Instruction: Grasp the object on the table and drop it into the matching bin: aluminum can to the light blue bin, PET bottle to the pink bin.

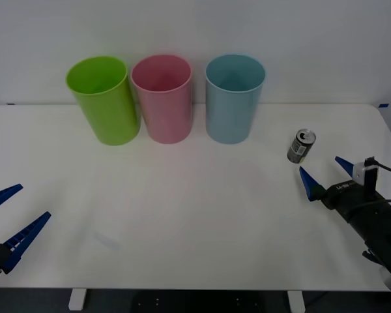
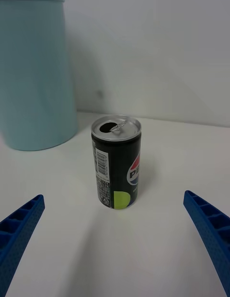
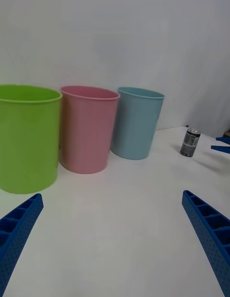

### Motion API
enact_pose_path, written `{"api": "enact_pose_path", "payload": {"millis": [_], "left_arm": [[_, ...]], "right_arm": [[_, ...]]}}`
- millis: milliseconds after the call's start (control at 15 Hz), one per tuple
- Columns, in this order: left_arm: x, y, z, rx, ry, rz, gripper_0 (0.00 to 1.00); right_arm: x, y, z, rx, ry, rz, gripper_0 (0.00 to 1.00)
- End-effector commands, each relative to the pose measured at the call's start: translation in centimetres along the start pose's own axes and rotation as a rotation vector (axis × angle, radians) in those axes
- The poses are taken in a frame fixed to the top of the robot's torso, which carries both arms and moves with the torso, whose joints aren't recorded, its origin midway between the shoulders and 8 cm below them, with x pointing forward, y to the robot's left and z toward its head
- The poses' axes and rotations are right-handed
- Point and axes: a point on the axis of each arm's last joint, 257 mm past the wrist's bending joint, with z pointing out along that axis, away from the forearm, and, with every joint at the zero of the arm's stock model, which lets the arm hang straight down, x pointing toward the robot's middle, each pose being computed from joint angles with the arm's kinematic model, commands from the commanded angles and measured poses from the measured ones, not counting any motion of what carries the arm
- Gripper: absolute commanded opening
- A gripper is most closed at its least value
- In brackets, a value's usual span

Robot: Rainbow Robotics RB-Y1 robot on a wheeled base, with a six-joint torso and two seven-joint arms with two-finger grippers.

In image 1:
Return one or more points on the dark drink can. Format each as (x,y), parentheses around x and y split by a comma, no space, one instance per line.
(299,148)

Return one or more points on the pink plastic bin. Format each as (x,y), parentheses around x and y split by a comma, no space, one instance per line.
(167,114)

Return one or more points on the pale blue plastic bin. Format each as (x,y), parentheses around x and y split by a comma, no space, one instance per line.
(229,114)

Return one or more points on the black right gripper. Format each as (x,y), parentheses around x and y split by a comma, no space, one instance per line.
(348,199)

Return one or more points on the white table leg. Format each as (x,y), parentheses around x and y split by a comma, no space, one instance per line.
(296,301)
(77,299)

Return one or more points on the green plastic bin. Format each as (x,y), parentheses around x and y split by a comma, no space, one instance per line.
(112,117)

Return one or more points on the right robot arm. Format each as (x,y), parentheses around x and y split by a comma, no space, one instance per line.
(381,228)

